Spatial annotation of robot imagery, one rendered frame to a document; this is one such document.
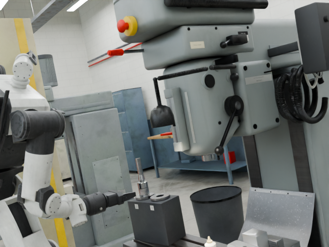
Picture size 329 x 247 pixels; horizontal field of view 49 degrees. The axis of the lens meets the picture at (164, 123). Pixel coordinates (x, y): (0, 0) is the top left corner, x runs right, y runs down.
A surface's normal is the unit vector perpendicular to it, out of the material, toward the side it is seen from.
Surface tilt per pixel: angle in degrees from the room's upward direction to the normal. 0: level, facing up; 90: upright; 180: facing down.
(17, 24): 90
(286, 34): 90
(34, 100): 76
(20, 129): 83
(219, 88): 90
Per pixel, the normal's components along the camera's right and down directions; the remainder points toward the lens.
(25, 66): 0.29, 0.44
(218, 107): 0.60, -0.07
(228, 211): 0.32, 0.06
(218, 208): -0.11, 0.14
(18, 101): 0.71, -0.35
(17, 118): -0.64, 0.03
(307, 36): -0.78, 0.18
